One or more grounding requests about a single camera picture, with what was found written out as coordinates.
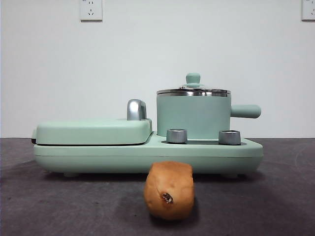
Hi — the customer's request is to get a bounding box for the white wall socket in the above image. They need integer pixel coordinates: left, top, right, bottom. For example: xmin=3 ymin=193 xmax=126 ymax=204
xmin=301 ymin=0 xmax=315 ymax=22
xmin=80 ymin=0 xmax=103 ymax=23

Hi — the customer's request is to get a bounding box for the mint green griddle cover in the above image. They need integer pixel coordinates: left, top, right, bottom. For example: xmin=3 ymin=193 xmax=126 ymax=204
xmin=31 ymin=118 xmax=154 ymax=146

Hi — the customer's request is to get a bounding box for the chrome griddle cover handle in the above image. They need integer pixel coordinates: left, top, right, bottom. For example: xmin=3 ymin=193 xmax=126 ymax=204
xmin=126 ymin=99 xmax=148 ymax=121

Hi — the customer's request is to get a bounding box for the brown potato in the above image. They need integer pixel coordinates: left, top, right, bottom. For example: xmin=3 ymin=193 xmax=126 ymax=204
xmin=143 ymin=161 xmax=195 ymax=221

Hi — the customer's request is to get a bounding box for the silver control knob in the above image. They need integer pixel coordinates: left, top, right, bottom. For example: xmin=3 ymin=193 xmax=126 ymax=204
xmin=218 ymin=129 xmax=242 ymax=146
xmin=166 ymin=128 xmax=189 ymax=144

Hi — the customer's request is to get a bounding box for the glass lid with green knob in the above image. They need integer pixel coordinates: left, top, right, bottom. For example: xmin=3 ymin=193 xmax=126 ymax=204
xmin=157 ymin=72 xmax=232 ymax=96

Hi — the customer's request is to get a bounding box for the mint green handled steamer pot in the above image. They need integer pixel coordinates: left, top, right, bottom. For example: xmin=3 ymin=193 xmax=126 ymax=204
xmin=156 ymin=91 xmax=262 ymax=139

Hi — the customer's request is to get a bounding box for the mint green breakfast machine base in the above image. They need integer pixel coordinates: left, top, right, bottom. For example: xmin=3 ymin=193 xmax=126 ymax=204
xmin=33 ymin=131 xmax=264 ymax=178

